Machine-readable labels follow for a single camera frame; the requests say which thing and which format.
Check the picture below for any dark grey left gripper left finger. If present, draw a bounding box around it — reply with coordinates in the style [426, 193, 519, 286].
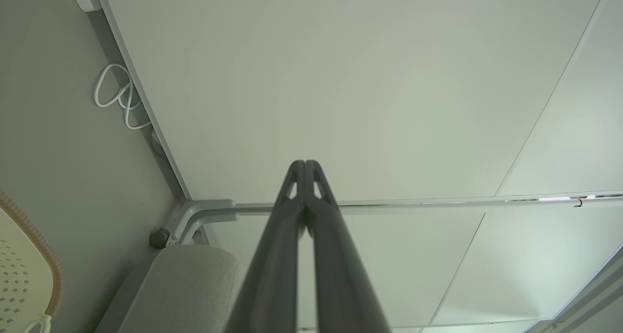
[225, 160, 306, 333]

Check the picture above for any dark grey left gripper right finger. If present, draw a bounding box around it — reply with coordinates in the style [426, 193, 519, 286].
[306, 160, 390, 333]

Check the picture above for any grey fabric sofa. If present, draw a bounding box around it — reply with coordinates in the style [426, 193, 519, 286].
[95, 244, 247, 333]

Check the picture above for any small white partition panel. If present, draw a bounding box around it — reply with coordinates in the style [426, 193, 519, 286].
[204, 197, 623, 330]

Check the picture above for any large white partition panel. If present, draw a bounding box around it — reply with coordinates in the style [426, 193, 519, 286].
[92, 0, 623, 208]

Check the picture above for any cream plastic laundry basket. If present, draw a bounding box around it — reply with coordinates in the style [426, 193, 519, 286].
[0, 192, 63, 333]

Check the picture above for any white coiled cable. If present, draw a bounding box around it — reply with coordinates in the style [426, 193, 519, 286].
[93, 63, 153, 130]

